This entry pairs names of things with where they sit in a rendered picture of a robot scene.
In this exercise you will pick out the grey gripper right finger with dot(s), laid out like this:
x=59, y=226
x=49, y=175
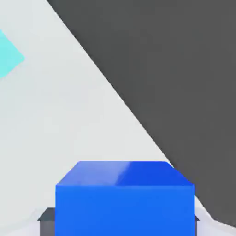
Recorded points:
x=204, y=224

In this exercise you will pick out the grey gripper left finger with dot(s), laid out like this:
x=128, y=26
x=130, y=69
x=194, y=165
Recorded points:
x=47, y=224

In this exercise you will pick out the small blue cube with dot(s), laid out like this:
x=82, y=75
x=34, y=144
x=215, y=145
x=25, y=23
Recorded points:
x=125, y=206

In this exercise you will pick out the small cyan cube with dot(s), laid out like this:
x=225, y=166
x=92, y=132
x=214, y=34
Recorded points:
x=8, y=55

